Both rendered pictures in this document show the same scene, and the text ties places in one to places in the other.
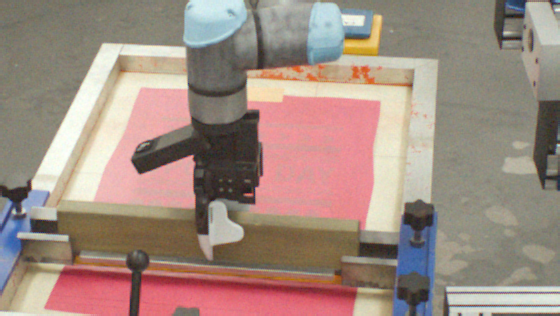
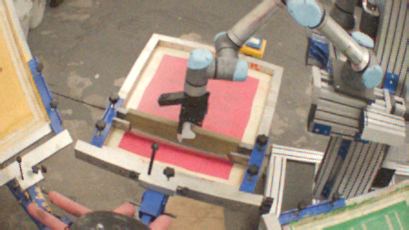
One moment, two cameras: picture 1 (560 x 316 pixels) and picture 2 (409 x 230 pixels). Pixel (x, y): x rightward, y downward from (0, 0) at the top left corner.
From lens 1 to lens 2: 0.68 m
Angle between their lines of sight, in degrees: 10
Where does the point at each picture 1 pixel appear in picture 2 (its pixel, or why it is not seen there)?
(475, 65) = (302, 43)
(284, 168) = (215, 103)
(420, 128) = (271, 98)
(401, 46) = (275, 26)
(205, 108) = (190, 89)
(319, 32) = (238, 71)
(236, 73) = (204, 79)
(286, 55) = (225, 77)
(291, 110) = not seen: hidden behind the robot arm
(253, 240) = (198, 139)
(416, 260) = (257, 156)
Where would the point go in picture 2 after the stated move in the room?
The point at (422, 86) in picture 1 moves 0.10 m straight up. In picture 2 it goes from (276, 78) to (279, 60)
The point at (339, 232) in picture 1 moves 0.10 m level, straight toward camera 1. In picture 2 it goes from (231, 142) to (227, 162)
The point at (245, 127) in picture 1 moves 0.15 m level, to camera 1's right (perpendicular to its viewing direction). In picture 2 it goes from (204, 99) to (249, 105)
